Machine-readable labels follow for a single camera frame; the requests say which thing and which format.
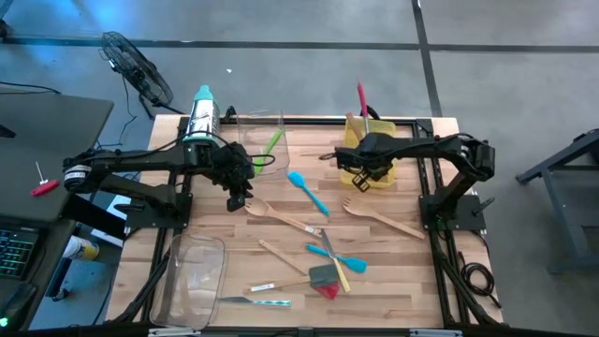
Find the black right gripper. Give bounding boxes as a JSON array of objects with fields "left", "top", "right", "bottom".
[{"left": 333, "top": 132, "right": 400, "bottom": 180}]

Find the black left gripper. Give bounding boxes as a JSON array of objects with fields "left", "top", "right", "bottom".
[{"left": 208, "top": 141, "right": 256, "bottom": 213}]

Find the wooden spork with label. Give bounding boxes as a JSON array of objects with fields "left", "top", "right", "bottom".
[{"left": 242, "top": 196, "right": 326, "bottom": 239}]

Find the wooden spoon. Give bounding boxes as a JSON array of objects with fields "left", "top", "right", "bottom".
[{"left": 344, "top": 111, "right": 364, "bottom": 141}]

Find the red slotted spoon metal shaft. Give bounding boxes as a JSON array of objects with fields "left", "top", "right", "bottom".
[{"left": 356, "top": 81, "right": 372, "bottom": 137}]

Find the green silicone spatula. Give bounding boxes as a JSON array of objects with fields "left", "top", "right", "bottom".
[{"left": 252, "top": 128, "right": 285, "bottom": 175}]

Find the blue silicone spoon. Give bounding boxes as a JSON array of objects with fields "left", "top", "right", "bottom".
[{"left": 286, "top": 170, "right": 331, "bottom": 217}]

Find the plain wooden spork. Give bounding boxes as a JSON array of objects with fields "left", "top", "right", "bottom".
[{"left": 341, "top": 196, "right": 427, "bottom": 241}]

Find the knife with teal patterned handle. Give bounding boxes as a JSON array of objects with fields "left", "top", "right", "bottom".
[{"left": 218, "top": 296, "right": 293, "bottom": 308}]

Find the gray spatula wooden handle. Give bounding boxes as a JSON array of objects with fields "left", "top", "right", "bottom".
[{"left": 241, "top": 264, "right": 339, "bottom": 295}]

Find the blue silicone spatula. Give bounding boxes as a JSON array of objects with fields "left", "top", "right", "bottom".
[{"left": 305, "top": 242, "right": 369, "bottom": 275}]

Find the red spatula wooden handle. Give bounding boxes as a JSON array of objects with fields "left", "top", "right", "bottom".
[{"left": 257, "top": 239, "right": 342, "bottom": 300}]

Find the knife with yellow handle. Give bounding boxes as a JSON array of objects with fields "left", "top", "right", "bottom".
[{"left": 319, "top": 227, "right": 352, "bottom": 294}]

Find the yellow plastic bin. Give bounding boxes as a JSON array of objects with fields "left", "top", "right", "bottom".
[{"left": 339, "top": 116, "right": 398, "bottom": 190}]

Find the tall clear plastic container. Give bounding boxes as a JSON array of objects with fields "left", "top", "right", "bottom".
[{"left": 235, "top": 110, "right": 292, "bottom": 183}]

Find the large clear plastic bin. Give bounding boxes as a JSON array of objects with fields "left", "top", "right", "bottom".
[{"left": 149, "top": 232, "right": 229, "bottom": 330}]

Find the white paper sheet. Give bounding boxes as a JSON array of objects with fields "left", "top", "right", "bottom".
[{"left": 91, "top": 194, "right": 135, "bottom": 248}]

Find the black floor fan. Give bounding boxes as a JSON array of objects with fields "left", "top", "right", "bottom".
[{"left": 98, "top": 30, "right": 186, "bottom": 118}]

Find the white and yellow can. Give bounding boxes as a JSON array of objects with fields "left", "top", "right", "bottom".
[{"left": 61, "top": 235, "right": 101, "bottom": 262}]

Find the dark metal stand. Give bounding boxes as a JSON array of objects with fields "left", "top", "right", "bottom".
[{"left": 514, "top": 128, "right": 599, "bottom": 275}]

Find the black desk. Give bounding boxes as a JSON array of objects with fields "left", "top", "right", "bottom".
[{"left": 0, "top": 86, "right": 116, "bottom": 224}]

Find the laptop with backlit keyboard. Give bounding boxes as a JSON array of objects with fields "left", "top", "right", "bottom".
[{"left": 0, "top": 224, "right": 41, "bottom": 282}]

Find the black device with green light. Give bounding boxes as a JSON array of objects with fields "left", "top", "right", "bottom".
[{"left": 0, "top": 282, "right": 37, "bottom": 331}]

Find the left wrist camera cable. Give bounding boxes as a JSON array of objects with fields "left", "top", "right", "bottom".
[{"left": 245, "top": 153, "right": 278, "bottom": 170}]

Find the black aluminium table frame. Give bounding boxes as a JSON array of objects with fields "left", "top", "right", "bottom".
[{"left": 110, "top": 114, "right": 504, "bottom": 337}]

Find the steel box grater teal handle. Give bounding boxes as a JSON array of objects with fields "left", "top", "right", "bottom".
[{"left": 181, "top": 83, "right": 223, "bottom": 147}]

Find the silver frame bracket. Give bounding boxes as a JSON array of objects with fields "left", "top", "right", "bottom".
[
  {"left": 408, "top": 329, "right": 463, "bottom": 337},
  {"left": 147, "top": 327, "right": 203, "bottom": 337}
]

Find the coiled black cable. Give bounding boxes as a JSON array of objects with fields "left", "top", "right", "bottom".
[{"left": 458, "top": 250, "right": 504, "bottom": 310}]

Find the red-handled hex key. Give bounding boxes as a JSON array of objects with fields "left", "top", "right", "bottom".
[{"left": 30, "top": 160, "right": 61, "bottom": 198}]

